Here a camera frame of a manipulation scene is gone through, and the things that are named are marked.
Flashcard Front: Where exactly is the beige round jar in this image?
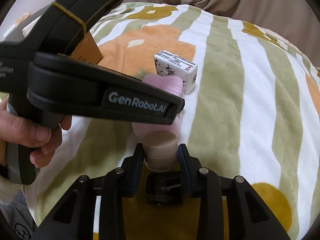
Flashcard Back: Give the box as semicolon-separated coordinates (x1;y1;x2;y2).
142;131;178;173

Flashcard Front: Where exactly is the white padded headboard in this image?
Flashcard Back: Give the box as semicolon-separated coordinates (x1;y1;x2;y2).
4;12;43;42

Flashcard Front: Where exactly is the white tissue packet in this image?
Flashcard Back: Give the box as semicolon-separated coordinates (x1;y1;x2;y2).
154;50;198;95

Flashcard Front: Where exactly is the beige curtain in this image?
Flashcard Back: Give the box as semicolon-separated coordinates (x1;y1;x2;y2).
125;0;319;67

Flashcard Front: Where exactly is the person's left hand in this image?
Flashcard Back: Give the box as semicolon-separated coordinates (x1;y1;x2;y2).
1;99;72;168

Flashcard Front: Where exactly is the small black jar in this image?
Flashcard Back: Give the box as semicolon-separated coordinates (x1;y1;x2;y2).
145;171;185;207

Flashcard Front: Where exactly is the pink fluffy cloth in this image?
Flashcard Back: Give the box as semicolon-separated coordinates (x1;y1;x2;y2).
131;73;185;138

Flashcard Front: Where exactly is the floral striped blanket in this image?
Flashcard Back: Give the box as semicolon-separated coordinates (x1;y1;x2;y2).
0;2;320;240

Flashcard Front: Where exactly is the open cardboard box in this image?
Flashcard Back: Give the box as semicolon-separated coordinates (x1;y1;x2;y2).
58;32;103;64

